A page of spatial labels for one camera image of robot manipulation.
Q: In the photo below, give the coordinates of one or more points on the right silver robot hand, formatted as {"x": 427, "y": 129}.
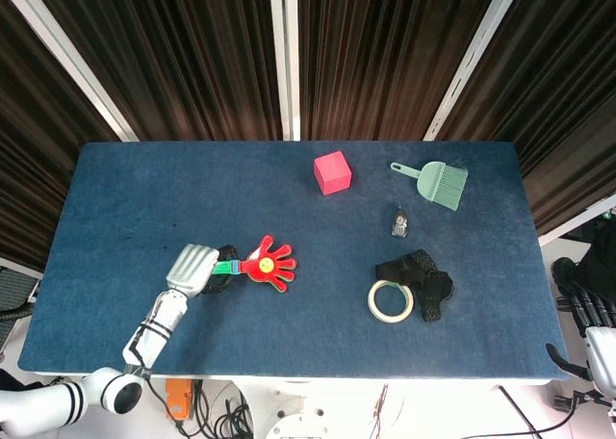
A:
{"x": 601, "y": 357}

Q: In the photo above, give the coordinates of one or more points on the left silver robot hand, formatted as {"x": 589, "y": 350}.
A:
{"x": 190, "y": 270}

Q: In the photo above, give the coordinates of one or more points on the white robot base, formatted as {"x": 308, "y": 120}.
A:
{"x": 298, "y": 410}

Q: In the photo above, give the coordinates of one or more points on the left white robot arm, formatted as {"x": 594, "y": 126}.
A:
{"x": 159, "y": 323}

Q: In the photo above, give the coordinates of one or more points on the orange plastic box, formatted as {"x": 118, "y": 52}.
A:
{"x": 178, "y": 400}

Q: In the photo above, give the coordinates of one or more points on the green plastic hand brush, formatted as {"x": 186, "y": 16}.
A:
{"x": 440, "y": 186}

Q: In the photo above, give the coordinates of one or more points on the blue velvet table cloth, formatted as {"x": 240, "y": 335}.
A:
{"x": 192, "y": 193}

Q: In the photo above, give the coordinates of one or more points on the red foam cube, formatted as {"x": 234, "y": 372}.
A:
{"x": 332, "y": 174}

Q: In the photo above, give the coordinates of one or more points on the grey mesh chair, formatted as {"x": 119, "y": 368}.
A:
{"x": 14, "y": 290}

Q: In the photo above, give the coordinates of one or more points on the black cloth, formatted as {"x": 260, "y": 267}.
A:
{"x": 433, "y": 290}

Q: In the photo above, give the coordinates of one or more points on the white adhesive tape roll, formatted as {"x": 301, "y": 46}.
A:
{"x": 374, "y": 309}

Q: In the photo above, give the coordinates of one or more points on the dark brown pleated curtain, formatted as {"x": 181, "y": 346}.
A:
{"x": 192, "y": 59}

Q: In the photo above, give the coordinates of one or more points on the white frame post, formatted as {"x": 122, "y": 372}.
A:
{"x": 72, "y": 54}
{"x": 476, "y": 54}
{"x": 285, "y": 59}

